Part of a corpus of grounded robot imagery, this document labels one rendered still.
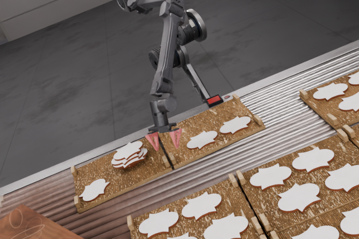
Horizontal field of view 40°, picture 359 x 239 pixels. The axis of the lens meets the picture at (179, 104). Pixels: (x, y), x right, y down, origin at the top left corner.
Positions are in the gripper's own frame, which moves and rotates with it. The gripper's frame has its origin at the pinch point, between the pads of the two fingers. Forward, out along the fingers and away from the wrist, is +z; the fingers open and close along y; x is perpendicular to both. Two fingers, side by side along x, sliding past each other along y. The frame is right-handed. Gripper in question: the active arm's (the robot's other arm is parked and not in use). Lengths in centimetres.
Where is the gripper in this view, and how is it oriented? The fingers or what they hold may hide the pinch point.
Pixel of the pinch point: (166, 147)
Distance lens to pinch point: 199.9
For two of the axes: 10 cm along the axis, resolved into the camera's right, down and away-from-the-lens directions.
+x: 5.0, -1.7, 8.5
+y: 8.4, -1.5, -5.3
